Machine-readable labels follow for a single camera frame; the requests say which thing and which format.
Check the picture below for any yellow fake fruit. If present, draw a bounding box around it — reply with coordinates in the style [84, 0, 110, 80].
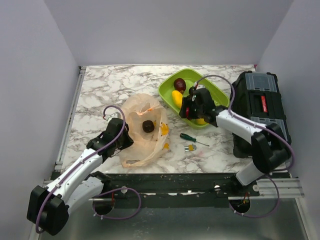
[171, 90, 183, 109]

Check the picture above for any translucent orange plastic bag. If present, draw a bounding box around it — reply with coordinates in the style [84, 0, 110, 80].
[118, 93, 170, 168]

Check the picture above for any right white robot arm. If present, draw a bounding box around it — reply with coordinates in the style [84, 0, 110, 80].
[179, 87, 294, 196]

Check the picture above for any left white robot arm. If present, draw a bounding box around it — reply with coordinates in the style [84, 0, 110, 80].
[26, 118, 134, 236]

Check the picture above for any yellow fake mango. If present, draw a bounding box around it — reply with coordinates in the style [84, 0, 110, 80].
[196, 118, 207, 126]

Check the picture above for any dark brown fake fruit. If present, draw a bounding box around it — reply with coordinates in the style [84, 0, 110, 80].
[142, 120, 155, 133]

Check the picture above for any green plastic tray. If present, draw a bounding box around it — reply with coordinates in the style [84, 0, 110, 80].
[158, 68, 230, 130]

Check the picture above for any hex key set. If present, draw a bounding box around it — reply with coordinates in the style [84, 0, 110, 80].
[184, 144, 197, 152]

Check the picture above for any black plastic toolbox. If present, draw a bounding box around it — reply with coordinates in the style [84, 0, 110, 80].
[231, 71, 292, 144]

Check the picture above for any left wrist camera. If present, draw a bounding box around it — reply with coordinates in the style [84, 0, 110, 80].
[104, 112, 121, 122]

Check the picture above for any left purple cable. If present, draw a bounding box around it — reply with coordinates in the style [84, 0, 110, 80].
[34, 104, 143, 235]

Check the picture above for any purple cable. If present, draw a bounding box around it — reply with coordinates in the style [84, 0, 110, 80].
[34, 104, 143, 235]
[192, 74, 296, 218]

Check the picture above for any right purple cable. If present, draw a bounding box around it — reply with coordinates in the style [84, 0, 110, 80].
[192, 74, 296, 218]

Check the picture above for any green handled screwdriver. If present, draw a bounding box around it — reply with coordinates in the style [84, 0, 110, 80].
[179, 133, 209, 147]

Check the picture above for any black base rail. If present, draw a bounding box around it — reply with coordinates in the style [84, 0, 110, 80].
[93, 172, 260, 209]

